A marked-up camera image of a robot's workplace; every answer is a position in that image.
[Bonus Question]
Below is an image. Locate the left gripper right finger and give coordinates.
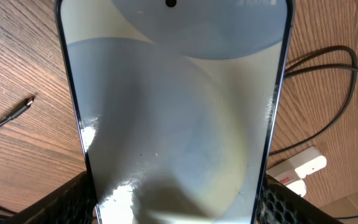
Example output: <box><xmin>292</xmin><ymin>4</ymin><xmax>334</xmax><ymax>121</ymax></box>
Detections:
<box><xmin>255</xmin><ymin>175</ymin><xmax>341</xmax><ymax>224</ymax></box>

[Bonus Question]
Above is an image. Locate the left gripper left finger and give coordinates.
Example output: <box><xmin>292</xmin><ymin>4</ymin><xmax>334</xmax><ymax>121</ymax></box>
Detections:
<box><xmin>1</xmin><ymin>172</ymin><xmax>96</xmax><ymax>224</ymax></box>

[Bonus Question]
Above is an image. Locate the blue-screen smartphone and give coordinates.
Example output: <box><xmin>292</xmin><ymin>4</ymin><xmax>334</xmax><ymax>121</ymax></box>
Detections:
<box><xmin>55</xmin><ymin>0</ymin><xmax>295</xmax><ymax>223</ymax></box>

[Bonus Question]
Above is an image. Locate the white power strip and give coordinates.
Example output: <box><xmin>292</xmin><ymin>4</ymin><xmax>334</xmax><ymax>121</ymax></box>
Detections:
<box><xmin>266</xmin><ymin>146</ymin><xmax>327</xmax><ymax>187</ymax></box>

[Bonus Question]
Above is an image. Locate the white USB wall charger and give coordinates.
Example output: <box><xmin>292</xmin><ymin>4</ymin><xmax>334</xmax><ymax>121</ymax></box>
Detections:
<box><xmin>287</xmin><ymin>179</ymin><xmax>307</xmax><ymax>197</ymax></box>

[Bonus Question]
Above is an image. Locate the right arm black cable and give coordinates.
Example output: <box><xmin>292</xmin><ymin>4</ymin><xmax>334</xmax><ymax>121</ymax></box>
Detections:
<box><xmin>334</xmin><ymin>208</ymin><xmax>358</xmax><ymax>220</ymax></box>

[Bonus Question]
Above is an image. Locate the black USB charging cable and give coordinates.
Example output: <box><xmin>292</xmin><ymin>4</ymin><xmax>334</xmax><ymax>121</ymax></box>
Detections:
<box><xmin>0</xmin><ymin>45</ymin><xmax>358</xmax><ymax>156</ymax></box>

